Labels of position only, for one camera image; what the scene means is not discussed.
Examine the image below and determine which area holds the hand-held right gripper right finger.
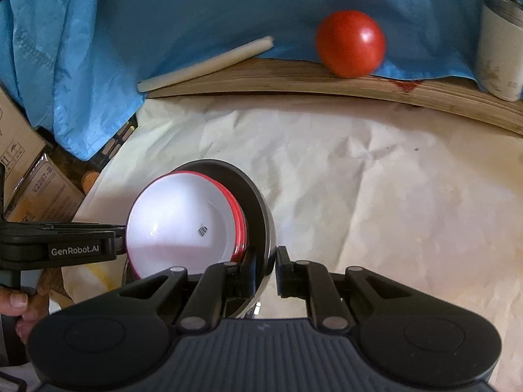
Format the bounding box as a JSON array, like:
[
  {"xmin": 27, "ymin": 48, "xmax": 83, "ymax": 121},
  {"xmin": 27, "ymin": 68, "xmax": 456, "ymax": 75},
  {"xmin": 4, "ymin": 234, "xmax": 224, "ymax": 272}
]
[{"xmin": 276, "ymin": 246, "xmax": 413, "ymax": 331}]

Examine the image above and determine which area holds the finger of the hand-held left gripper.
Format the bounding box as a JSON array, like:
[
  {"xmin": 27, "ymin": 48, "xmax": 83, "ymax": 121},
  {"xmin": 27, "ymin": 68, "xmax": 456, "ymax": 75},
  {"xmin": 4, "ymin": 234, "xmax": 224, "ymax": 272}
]
[{"xmin": 108, "ymin": 224, "xmax": 128, "ymax": 256}]

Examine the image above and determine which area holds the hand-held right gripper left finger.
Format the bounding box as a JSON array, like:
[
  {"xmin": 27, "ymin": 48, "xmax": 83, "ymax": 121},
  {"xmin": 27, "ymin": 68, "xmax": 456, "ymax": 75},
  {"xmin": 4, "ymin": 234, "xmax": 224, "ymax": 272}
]
[{"xmin": 118, "ymin": 253, "xmax": 258, "ymax": 333}]

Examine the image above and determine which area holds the white red-rimmed bowl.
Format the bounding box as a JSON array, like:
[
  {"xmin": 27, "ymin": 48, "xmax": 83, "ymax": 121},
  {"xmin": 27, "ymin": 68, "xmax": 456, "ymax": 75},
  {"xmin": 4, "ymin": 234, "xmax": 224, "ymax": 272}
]
[
  {"xmin": 212, "ymin": 180, "xmax": 248, "ymax": 263},
  {"xmin": 125, "ymin": 172, "xmax": 246, "ymax": 280}
]

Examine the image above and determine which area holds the deep steel bowl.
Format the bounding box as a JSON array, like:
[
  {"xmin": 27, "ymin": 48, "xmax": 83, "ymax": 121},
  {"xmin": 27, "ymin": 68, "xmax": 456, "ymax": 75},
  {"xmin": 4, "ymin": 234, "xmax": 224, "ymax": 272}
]
[{"xmin": 123, "ymin": 159, "xmax": 276, "ymax": 319}]

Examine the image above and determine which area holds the person's left hand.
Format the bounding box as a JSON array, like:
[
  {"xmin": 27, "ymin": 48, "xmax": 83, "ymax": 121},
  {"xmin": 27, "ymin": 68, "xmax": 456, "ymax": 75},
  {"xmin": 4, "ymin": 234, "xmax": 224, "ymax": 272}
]
[{"xmin": 0, "ymin": 271, "xmax": 75, "ymax": 344}]

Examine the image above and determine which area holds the purple-marked cardboard box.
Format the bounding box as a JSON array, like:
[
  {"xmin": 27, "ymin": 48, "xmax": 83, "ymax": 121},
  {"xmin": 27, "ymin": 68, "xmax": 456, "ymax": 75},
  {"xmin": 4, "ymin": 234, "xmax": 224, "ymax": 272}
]
[{"xmin": 4, "ymin": 153, "xmax": 84, "ymax": 223}]

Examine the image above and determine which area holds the black plastic crate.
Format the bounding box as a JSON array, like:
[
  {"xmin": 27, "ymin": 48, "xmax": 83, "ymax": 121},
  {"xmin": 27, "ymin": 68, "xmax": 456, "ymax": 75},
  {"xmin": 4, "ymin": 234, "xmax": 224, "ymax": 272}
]
[{"xmin": 92, "ymin": 116, "xmax": 137, "ymax": 164}]

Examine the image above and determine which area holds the printed cardboard box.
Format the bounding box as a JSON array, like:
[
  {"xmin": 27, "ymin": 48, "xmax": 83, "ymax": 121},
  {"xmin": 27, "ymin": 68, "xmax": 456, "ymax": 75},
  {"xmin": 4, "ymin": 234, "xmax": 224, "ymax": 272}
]
[{"xmin": 0, "ymin": 86, "xmax": 45, "ymax": 213}]

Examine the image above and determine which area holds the cream paper sheet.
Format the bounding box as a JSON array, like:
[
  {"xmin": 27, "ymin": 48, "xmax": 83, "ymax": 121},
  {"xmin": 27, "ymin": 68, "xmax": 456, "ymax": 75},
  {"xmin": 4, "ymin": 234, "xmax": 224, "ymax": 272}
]
[{"xmin": 61, "ymin": 96, "xmax": 523, "ymax": 376}]

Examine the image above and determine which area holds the wooden shelf board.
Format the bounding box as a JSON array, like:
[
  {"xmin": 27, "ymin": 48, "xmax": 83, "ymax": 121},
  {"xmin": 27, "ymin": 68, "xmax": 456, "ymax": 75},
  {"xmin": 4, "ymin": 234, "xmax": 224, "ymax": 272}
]
[{"xmin": 145, "ymin": 58, "xmax": 523, "ymax": 135}]

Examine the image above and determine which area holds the white stick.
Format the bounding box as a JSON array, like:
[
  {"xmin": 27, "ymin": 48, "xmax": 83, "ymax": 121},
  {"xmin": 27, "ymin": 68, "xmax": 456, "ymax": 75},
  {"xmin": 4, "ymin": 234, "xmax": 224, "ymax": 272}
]
[{"xmin": 137, "ymin": 36, "xmax": 274, "ymax": 92}]

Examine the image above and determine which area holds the light blue shirt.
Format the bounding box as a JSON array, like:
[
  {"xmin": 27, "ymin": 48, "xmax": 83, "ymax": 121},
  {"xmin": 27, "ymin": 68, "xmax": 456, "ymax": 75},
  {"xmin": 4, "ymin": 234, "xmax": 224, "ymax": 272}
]
[{"xmin": 0, "ymin": 0, "xmax": 523, "ymax": 162}]

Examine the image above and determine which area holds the red tomato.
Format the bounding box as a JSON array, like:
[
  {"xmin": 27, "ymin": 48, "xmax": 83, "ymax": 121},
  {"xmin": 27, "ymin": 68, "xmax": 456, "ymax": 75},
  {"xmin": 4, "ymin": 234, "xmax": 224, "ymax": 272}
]
[{"xmin": 316, "ymin": 10, "xmax": 387, "ymax": 78}]

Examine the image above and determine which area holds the white thermos cup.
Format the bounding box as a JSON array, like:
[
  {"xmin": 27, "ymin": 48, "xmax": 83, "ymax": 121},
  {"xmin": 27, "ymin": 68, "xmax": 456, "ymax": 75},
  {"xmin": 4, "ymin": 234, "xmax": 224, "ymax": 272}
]
[{"xmin": 475, "ymin": 0, "xmax": 523, "ymax": 102}]

